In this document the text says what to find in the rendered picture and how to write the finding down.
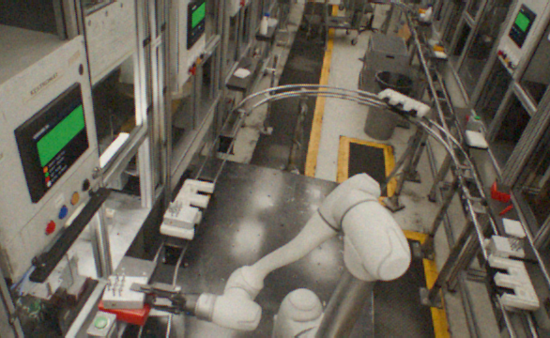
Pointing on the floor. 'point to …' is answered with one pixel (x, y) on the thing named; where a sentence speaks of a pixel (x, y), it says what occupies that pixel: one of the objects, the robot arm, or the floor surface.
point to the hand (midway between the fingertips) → (140, 293)
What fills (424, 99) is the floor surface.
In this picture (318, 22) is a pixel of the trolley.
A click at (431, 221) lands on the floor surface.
